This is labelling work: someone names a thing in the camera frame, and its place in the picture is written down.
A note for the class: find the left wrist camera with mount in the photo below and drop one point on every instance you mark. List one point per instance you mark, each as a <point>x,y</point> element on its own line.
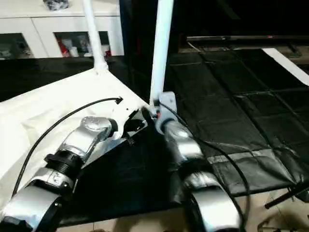
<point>123,113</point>

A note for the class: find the white board strip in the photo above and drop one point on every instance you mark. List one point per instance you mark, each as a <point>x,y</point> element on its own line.
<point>287,65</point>

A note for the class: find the black flat bar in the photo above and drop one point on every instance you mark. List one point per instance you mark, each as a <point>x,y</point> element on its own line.
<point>241,38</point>

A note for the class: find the white plastic table leg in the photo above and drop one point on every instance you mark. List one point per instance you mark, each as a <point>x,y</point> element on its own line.
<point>161,48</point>
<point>95,34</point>

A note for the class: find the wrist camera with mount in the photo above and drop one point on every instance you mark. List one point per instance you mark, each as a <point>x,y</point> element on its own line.
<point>123,113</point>
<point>166,104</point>

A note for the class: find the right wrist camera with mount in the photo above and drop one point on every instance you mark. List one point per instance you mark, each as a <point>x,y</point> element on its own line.
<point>166,104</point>

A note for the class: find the white plastic table top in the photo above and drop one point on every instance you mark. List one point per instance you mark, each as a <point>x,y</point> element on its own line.
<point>38,111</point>

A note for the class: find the black work mat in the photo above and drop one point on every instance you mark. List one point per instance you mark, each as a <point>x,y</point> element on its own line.
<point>231,106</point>

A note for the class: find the white cabinet with glass doors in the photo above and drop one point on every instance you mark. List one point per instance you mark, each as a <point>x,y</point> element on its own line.
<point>48,24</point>

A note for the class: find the black bundle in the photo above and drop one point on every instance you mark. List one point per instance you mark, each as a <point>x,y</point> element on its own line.
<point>57,4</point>

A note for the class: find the red bottle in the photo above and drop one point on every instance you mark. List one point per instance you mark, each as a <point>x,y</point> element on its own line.
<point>63,48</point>

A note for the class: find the black metal frame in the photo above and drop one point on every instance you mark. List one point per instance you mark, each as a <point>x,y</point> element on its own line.
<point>288,193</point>

